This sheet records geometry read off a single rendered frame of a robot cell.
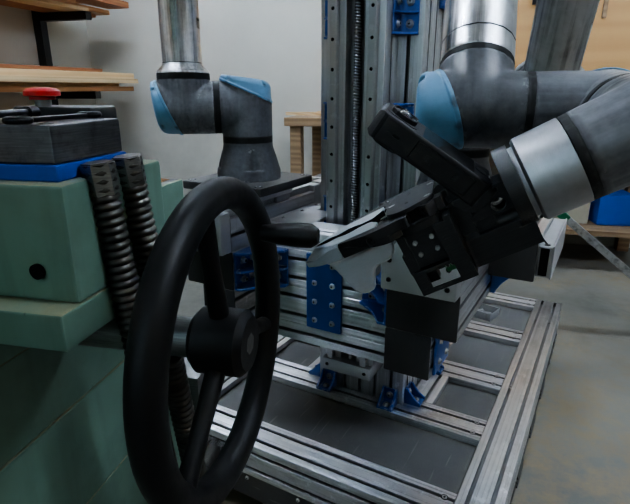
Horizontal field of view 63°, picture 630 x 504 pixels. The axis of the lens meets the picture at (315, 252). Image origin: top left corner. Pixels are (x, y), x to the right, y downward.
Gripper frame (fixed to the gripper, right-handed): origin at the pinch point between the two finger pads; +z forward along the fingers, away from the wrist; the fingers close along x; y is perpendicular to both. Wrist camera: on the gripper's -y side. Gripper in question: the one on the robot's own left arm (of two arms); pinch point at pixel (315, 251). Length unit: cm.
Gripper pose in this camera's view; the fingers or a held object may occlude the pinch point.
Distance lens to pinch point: 51.3
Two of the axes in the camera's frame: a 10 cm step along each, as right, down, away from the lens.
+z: -8.3, 3.9, 3.9
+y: 4.9, 8.5, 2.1
